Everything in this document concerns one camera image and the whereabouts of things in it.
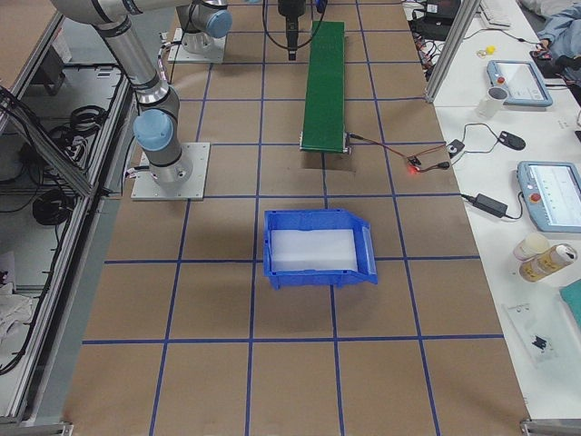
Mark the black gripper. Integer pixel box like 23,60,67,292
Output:
277,0,303,61

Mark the green conveyor belt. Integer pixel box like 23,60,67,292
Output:
300,21,350,154

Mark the small black controller box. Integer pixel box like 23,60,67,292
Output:
446,139,465,159

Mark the white cup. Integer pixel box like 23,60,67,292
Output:
476,86,508,119

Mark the blue plastic bin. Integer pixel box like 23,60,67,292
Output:
263,209,378,290

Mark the upper teach pendant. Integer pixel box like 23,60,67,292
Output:
487,60,553,107

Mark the teach pendant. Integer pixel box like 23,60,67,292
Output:
517,161,580,233
487,60,553,107

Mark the black computer mouse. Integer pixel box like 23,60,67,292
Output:
498,131,527,151

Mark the black power adapter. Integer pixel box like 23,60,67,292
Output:
461,193,507,218

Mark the lower teach pendant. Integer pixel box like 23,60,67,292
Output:
517,161,580,233

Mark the cream lidded jar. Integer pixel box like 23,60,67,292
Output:
513,233,549,261

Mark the yellow drink can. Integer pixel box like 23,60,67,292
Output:
519,243,577,282

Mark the clear plastic bag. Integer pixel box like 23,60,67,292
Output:
502,296,580,369

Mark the aluminium frame post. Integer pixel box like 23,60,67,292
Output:
425,0,480,104

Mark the red black wire with LED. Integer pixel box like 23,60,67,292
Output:
349,132,451,175

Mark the aluminium side rack frame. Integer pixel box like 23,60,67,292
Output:
1,1,132,425

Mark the black cable bundle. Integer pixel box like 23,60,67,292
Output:
31,104,110,228

